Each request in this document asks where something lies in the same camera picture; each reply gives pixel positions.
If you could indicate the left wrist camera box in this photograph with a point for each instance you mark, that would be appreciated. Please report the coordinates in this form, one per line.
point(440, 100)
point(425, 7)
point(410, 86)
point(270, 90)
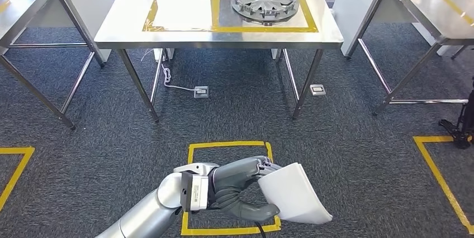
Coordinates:
point(196, 193)

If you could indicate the white power strip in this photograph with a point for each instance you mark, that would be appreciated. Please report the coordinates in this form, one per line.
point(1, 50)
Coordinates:
point(163, 55)

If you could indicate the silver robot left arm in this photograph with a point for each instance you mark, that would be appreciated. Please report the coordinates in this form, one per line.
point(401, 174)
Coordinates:
point(148, 214)

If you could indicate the grey wheel hubcap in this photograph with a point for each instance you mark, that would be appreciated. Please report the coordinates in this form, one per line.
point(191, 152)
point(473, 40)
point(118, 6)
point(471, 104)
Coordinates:
point(264, 1)

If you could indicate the steel workbench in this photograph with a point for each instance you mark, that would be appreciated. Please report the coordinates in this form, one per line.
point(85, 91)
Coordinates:
point(418, 3)
point(177, 38)
point(22, 14)

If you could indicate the white curved plastic part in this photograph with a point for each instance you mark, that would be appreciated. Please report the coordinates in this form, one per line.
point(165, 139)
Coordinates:
point(292, 195)

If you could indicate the small yellow tape frame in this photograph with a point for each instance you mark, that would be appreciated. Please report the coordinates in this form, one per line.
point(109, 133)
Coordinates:
point(152, 16)

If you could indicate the yellow floor tape square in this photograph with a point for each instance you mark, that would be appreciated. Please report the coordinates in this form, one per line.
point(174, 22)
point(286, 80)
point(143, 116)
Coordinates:
point(222, 143)
point(16, 173)
point(440, 181)

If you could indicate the metal floor outlet plate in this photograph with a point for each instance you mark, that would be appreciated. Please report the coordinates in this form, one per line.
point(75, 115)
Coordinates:
point(201, 92)
point(317, 90)

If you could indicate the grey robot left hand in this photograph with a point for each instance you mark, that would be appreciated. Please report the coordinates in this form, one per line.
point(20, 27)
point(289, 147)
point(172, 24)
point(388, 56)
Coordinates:
point(231, 179)

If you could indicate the large yellow tape frame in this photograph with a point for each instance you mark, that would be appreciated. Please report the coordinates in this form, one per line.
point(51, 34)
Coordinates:
point(259, 29)

